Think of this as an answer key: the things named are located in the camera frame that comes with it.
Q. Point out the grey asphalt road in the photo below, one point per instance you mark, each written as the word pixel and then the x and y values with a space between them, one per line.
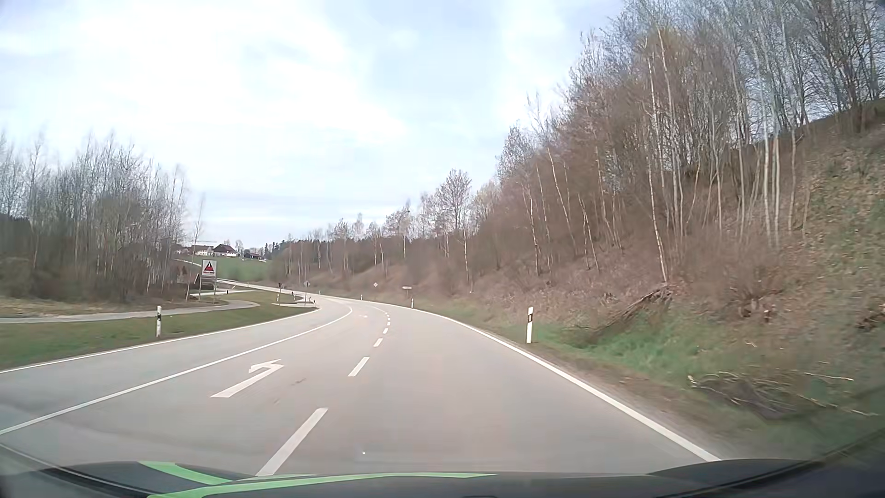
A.
pixel 428 387

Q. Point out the green field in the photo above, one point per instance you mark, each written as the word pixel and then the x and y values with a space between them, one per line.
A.
pixel 235 268

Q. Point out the group of houses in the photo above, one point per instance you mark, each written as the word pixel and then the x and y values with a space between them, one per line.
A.
pixel 214 250

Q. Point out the wood of bare trees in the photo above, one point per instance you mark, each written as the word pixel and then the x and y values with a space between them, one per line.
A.
pixel 664 173

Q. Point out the billboard with red triangle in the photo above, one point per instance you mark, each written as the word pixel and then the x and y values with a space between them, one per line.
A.
pixel 209 271

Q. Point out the car's own bonnet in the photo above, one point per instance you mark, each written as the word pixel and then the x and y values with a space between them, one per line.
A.
pixel 442 484

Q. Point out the road markings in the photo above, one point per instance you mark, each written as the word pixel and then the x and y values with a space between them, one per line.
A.
pixel 294 439

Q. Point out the grass verge with bank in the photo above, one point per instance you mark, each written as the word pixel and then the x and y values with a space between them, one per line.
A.
pixel 691 332

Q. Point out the narrow asphalt side path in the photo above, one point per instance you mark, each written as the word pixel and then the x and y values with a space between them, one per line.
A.
pixel 124 315

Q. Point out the grass strip between roads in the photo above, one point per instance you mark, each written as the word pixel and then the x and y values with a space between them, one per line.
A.
pixel 104 335

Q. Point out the group of bare trees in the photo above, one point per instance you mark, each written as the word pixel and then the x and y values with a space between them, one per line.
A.
pixel 90 221

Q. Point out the dry grass ground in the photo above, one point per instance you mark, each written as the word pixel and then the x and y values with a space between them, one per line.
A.
pixel 69 306

